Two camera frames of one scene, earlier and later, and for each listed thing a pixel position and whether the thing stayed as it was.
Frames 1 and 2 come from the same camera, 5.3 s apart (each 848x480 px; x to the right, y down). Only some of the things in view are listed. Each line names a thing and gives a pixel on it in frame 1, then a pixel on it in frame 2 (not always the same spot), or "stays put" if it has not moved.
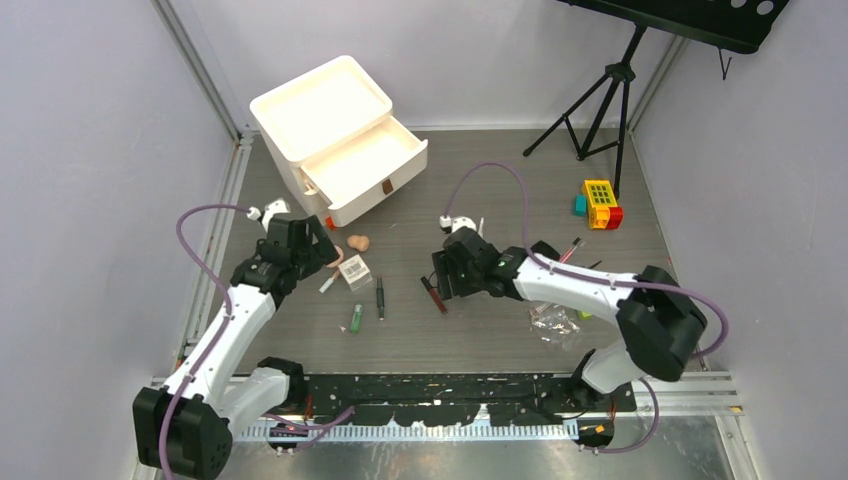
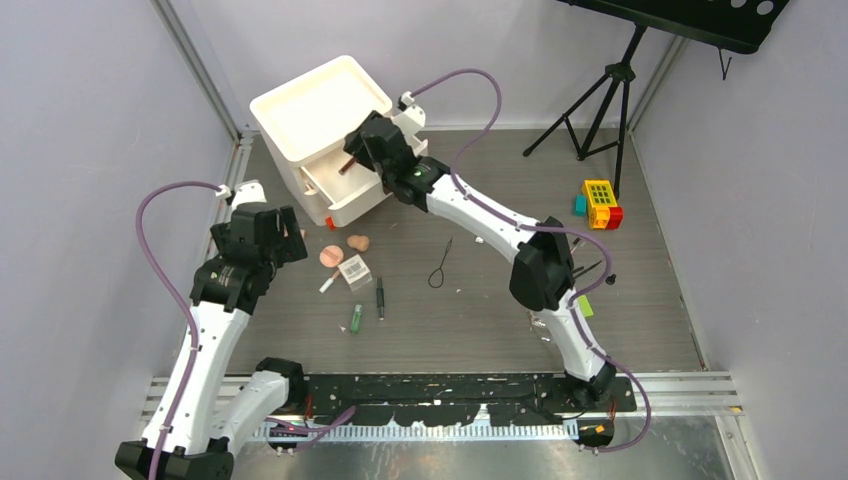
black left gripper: [321, 252] -> [289, 246]
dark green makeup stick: [380, 298] stays put
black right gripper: [444, 265] -> [354, 146]
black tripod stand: [622, 71] stays put
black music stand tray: [718, 21] stays put
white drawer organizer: [333, 132] stays put
